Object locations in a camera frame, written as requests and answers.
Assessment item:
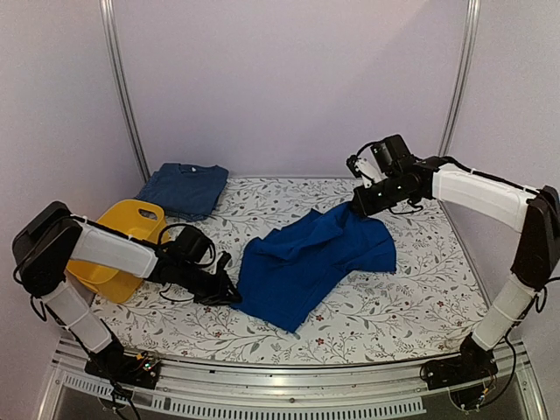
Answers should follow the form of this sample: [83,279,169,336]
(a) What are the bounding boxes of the aluminium frame post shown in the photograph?
[99,0,151,182]
[437,0,481,156]

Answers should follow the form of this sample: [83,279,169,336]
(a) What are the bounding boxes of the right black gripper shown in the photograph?
[349,173,413,219]

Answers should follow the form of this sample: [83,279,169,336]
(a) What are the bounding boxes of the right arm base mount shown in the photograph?
[420,333,498,411]

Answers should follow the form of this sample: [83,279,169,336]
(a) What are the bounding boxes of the left aluminium frame post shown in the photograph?
[99,0,151,182]

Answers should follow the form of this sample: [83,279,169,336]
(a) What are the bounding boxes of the yellow laundry basket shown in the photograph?
[66,199,166,304]

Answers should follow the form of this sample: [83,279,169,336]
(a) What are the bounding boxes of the front aluminium rail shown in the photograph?
[38,339,549,419]

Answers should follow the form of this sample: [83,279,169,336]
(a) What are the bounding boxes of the folded blue checkered shirt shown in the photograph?
[135,171,214,221]

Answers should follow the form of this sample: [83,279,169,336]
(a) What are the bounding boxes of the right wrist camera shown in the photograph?
[346,155,383,189]

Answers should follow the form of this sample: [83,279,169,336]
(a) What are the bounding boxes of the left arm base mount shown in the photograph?
[85,338,160,389]

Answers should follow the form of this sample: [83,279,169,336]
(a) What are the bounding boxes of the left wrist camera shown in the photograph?
[215,251,231,274]

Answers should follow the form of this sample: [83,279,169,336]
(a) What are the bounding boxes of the right aluminium frame post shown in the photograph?
[437,0,481,156]

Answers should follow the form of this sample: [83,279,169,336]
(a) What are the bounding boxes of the floral tablecloth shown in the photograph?
[92,200,487,365]

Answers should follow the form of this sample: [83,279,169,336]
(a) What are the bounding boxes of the teal blue t-shirt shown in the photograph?
[136,163,229,221]

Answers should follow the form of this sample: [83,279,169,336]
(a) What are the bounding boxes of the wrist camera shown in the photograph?
[346,155,383,189]
[215,251,231,274]

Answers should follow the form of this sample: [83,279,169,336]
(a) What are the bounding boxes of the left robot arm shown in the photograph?
[12,199,242,380]

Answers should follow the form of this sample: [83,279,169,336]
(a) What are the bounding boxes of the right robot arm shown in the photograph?
[346,135,559,382]

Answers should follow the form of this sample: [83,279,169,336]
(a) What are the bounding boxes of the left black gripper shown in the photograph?
[178,262,242,307]

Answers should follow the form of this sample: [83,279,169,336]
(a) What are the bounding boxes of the royal blue garment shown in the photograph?
[233,202,396,333]

